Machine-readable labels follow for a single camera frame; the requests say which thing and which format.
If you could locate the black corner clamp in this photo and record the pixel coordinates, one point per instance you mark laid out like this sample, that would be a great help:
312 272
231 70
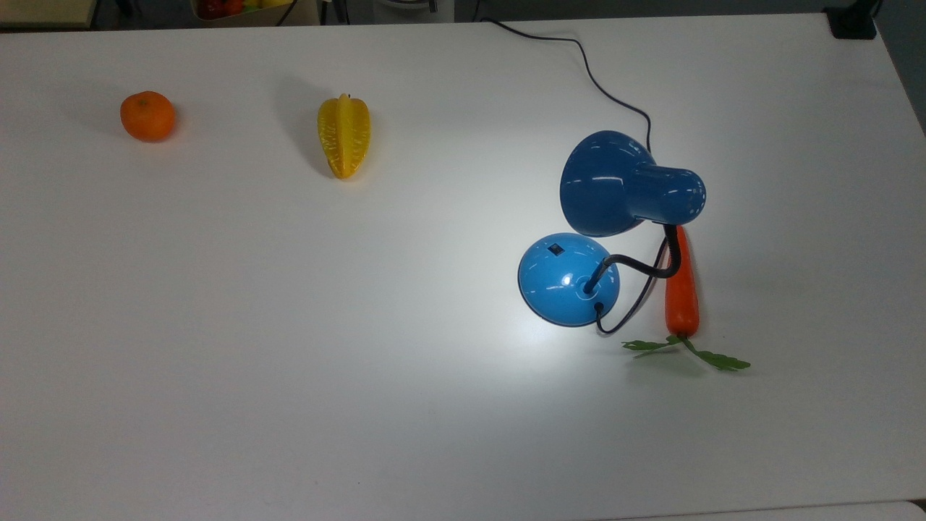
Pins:
854 22

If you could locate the orange toy carrot with leaves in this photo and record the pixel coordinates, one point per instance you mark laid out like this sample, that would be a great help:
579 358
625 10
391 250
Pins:
681 289

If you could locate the bowl of toy fruit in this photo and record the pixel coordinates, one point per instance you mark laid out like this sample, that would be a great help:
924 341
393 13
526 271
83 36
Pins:
246 10

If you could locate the wooden board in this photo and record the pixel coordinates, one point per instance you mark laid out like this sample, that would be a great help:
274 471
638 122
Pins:
43 11

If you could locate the orange toy tangerine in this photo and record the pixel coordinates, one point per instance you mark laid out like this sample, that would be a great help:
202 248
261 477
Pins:
147 116

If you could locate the blue desk lamp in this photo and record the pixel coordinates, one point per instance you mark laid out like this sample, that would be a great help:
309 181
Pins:
568 286

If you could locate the yellow toy starfruit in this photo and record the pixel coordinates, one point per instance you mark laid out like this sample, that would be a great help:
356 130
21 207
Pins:
344 137

